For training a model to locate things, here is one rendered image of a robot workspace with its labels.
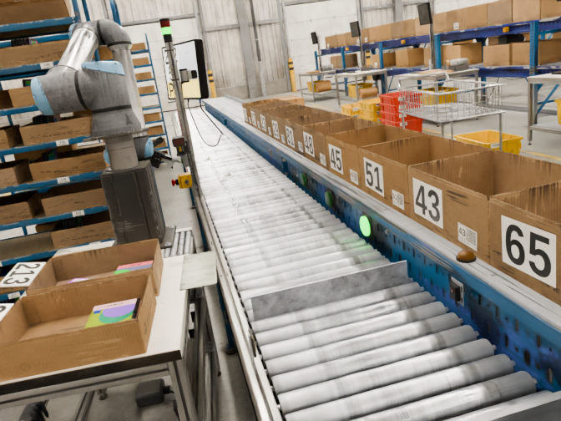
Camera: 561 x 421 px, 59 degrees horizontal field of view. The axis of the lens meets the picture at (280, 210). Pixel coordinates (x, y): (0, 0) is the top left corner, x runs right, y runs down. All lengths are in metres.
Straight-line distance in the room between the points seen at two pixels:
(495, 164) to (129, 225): 1.35
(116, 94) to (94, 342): 1.00
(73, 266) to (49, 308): 0.32
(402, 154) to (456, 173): 0.39
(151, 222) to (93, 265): 0.29
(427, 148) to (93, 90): 1.28
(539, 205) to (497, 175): 0.40
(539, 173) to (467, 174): 0.22
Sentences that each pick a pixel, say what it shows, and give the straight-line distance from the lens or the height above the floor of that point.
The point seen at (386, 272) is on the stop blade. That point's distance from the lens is 1.47.
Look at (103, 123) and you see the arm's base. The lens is 2.01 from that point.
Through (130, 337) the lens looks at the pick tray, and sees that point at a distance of 1.33.
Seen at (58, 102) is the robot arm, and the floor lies 1.36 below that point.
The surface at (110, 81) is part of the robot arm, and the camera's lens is 2.01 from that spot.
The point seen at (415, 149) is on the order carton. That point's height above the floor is 1.00.
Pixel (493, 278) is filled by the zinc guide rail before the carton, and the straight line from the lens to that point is 1.20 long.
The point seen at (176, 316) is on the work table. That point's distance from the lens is 1.49.
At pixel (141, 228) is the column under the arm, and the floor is 0.84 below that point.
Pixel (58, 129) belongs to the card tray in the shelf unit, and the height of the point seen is 1.20.
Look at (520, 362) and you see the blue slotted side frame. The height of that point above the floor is 0.72.
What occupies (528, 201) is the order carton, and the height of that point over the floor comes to 1.02.
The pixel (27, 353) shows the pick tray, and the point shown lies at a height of 0.81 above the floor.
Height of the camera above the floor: 1.42
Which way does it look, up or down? 17 degrees down
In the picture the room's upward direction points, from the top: 8 degrees counter-clockwise
